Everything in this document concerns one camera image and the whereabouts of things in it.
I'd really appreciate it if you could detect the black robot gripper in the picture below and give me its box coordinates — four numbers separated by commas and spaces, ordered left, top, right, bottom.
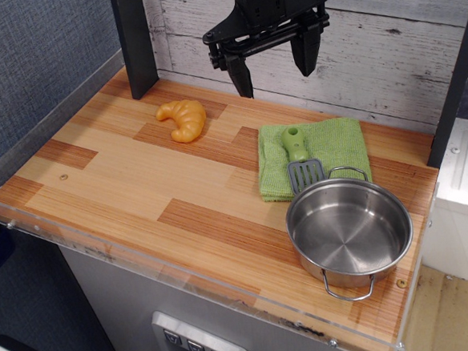
203, 0, 329, 98

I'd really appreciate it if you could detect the green folded cloth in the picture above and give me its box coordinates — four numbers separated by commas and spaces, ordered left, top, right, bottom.
258, 117, 373, 202

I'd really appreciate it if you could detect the dark left vertical post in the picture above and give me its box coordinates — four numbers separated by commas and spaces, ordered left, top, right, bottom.
110, 0, 159, 99

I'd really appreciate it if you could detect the grey control panel with buttons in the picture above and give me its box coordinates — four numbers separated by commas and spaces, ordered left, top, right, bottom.
151, 311, 247, 351

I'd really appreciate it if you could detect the white ribbed side box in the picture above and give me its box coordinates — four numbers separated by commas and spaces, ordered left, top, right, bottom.
430, 116, 468, 215

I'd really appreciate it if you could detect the clear acrylic table guard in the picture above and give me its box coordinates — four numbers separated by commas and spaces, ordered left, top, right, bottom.
0, 56, 437, 351

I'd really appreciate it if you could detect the dark vertical post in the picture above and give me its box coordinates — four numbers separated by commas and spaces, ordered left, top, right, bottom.
415, 0, 468, 169
110, 0, 159, 99

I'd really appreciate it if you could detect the orange plastic croissant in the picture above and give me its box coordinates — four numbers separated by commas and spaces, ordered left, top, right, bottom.
155, 99, 207, 143

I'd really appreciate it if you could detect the dark right vertical post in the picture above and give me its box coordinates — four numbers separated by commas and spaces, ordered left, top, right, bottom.
415, 0, 468, 169

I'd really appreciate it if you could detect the stainless steel pot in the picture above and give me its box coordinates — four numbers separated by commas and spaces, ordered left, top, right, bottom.
286, 177, 414, 302

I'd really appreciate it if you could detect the brass screw right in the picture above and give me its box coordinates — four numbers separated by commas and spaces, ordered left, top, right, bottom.
397, 279, 407, 288

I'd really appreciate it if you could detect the green handled grey spatula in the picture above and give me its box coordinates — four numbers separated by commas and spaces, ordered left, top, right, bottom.
281, 127, 325, 196

